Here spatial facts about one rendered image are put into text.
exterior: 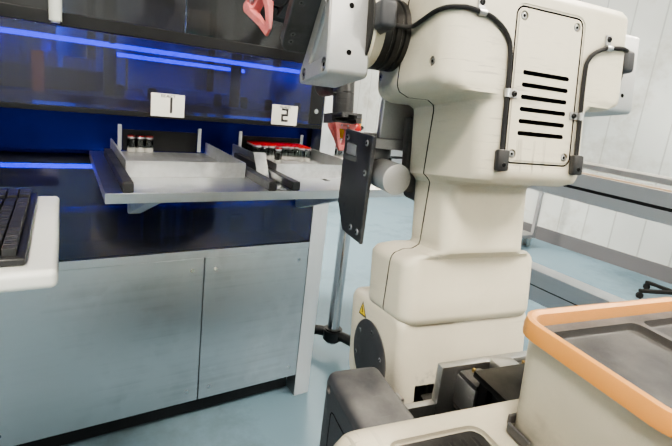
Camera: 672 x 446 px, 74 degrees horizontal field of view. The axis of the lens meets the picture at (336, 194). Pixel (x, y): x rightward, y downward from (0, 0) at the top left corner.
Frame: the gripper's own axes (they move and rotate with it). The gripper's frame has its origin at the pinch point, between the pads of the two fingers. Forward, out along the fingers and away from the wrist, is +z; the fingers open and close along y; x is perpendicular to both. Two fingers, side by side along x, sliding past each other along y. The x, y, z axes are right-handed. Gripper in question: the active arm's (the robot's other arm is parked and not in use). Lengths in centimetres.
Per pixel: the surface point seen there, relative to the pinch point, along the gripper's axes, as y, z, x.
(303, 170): -1.8, 6.5, 12.0
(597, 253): 100, 74, -322
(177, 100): 21.7, -10.2, 38.7
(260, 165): -2.1, 5.5, 23.8
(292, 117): 22.4, -8.7, 4.3
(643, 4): 84, -126, -320
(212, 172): -1.9, 7.5, 35.4
